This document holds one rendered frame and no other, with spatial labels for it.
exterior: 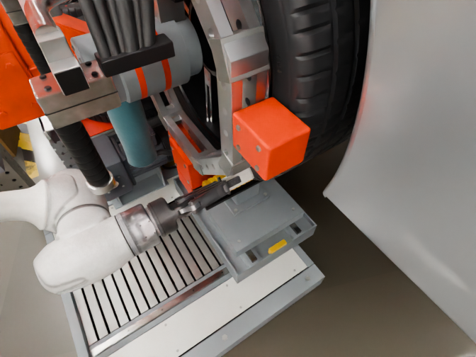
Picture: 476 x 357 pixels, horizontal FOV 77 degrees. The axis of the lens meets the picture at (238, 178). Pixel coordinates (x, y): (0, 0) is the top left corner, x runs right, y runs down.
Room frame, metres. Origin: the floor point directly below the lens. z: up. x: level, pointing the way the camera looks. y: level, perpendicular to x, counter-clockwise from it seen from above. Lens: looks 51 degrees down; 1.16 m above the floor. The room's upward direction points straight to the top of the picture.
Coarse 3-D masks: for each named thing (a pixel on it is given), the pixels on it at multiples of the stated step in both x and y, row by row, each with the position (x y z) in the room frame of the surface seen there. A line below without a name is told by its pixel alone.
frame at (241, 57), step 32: (192, 0) 0.42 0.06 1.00; (224, 0) 0.44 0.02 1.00; (224, 32) 0.37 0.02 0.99; (256, 32) 0.39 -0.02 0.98; (224, 64) 0.35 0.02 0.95; (256, 64) 0.37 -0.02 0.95; (160, 96) 0.69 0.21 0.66; (224, 96) 0.36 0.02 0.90; (256, 96) 0.37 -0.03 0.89; (192, 128) 0.60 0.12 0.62; (224, 128) 0.36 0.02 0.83; (192, 160) 0.50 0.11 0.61; (224, 160) 0.36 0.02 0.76
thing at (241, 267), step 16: (208, 224) 0.58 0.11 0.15; (304, 224) 0.58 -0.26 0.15; (224, 240) 0.51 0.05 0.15; (272, 240) 0.51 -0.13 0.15; (288, 240) 0.51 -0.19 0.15; (224, 256) 0.44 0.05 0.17; (240, 256) 0.45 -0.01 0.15; (256, 256) 0.44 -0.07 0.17; (272, 256) 0.45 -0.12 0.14; (240, 272) 0.38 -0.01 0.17
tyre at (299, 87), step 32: (288, 0) 0.39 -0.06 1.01; (320, 0) 0.39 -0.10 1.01; (352, 0) 0.43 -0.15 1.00; (288, 32) 0.38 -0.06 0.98; (320, 32) 0.38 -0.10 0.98; (352, 32) 0.41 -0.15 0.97; (288, 64) 0.38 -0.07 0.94; (320, 64) 0.37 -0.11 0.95; (352, 64) 0.41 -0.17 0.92; (288, 96) 0.37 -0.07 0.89; (320, 96) 0.36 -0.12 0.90; (352, 96) 0.40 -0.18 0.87; (320, 128) 0.37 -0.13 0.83; (352, 128) 0.43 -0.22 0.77
